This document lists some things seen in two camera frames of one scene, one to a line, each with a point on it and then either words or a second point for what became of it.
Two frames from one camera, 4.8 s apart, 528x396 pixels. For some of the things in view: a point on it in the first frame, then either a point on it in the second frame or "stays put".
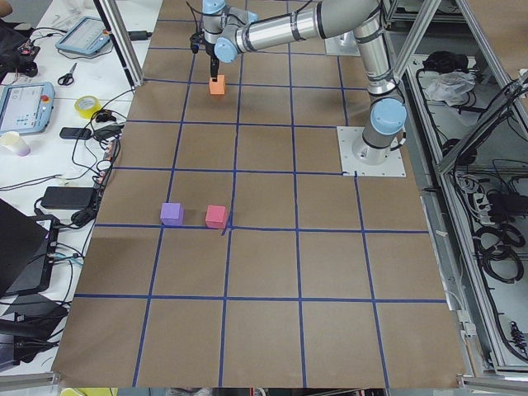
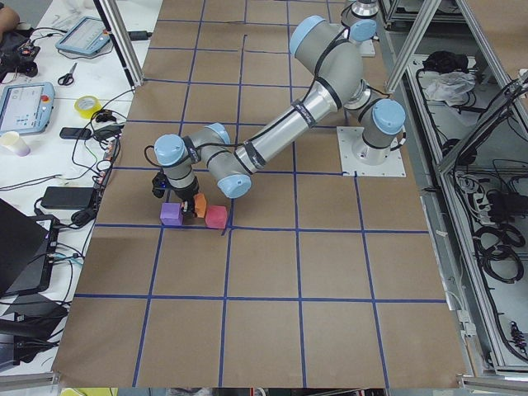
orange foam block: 218,87 -> 200,205
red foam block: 216,216 stays put
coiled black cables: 500,261 stays put
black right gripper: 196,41 -> 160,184
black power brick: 68,197 stays put
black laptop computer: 28,250 stays put
